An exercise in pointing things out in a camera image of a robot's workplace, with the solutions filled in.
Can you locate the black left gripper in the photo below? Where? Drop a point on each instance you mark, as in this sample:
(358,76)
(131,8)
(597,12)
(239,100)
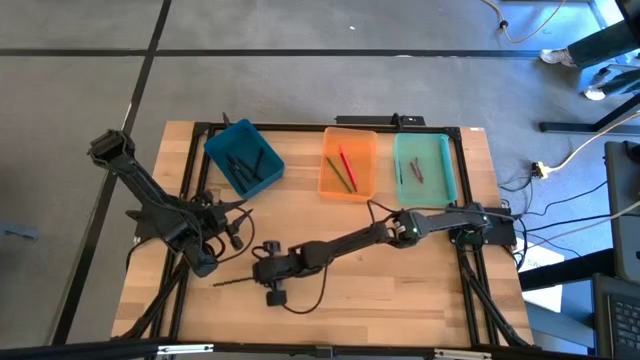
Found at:
(218,218)

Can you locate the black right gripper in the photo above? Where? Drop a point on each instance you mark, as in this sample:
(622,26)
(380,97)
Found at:
(280,267)

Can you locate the black pencil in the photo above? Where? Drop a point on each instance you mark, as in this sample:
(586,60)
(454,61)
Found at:
(232,282)

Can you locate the blue plastic bin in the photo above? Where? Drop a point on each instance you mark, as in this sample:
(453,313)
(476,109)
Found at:
(220,145)

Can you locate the green pencil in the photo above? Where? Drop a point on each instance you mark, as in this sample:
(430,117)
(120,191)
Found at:
(339,175)

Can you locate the blue crayon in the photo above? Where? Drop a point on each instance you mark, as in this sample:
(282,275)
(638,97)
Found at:
(400,172)

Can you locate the red marker pen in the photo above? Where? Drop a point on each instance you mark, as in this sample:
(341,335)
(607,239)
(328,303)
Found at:
(415,172)

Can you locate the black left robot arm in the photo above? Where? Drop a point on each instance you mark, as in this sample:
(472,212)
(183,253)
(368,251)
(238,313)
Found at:
(145,192)

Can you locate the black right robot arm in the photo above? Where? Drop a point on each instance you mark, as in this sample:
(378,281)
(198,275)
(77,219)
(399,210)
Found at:
(450,220)

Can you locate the orange translucent plastic bin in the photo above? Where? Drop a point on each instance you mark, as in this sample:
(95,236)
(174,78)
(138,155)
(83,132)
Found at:
(365,150)

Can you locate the black overhead beam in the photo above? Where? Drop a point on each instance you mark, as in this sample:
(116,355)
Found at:
(100,349)

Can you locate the teal translucent plastic bin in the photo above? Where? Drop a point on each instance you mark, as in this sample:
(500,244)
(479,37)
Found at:
(435,150)

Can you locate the grey floor scrap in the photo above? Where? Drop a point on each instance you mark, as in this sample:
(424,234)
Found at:
(20,233)

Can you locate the white paper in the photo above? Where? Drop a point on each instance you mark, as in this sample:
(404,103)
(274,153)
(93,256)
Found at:
(545,300)

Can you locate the yellow power plug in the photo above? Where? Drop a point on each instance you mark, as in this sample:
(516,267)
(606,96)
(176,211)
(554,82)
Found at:
(540,170)

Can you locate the black floor beam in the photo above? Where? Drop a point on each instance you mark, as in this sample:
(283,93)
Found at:
(565,271)

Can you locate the black desk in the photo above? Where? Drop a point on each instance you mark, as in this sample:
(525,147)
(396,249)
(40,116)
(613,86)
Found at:
(570,127)

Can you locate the person's white shoe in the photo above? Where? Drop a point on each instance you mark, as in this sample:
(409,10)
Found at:
(595,92)
(557,56)

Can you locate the dark laptop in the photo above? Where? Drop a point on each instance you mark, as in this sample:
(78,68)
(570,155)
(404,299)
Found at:
(620,320)

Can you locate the grey case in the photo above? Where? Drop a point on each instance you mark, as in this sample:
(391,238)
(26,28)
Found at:
(625,210)

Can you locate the person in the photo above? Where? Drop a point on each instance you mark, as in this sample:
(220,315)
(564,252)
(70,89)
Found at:
(605,45)

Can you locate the silver bracket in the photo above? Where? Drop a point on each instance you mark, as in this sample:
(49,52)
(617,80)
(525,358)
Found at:
(185,349)
(462,354)

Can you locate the black camera bar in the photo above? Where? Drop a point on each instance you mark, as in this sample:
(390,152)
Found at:
(370,120)

